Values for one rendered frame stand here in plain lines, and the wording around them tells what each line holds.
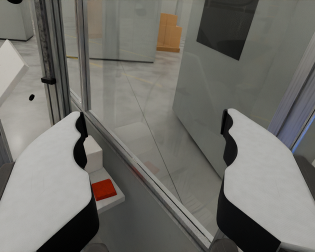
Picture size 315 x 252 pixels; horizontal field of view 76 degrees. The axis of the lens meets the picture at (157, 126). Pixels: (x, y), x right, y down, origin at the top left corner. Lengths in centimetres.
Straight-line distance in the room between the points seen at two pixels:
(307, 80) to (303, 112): 4
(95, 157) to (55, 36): 49
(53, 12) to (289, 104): 81
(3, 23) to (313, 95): 764
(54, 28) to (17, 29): 676
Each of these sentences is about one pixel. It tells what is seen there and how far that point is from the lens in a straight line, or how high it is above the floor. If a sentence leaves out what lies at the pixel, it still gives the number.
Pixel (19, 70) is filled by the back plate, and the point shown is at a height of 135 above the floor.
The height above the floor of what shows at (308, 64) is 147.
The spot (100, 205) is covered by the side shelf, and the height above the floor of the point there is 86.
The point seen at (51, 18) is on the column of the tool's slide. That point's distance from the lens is 90.
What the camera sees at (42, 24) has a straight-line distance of 91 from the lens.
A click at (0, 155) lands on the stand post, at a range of 73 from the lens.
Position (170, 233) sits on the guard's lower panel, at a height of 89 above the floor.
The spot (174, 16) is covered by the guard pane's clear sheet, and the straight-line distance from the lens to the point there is 50.
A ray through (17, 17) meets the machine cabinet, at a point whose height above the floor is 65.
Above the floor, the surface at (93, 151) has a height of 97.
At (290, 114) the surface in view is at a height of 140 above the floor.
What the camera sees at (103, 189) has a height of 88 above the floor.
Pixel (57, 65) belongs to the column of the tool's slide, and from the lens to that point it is 94.
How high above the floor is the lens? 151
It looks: 31 degrees down
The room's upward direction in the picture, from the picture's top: 9 degrees clockwise
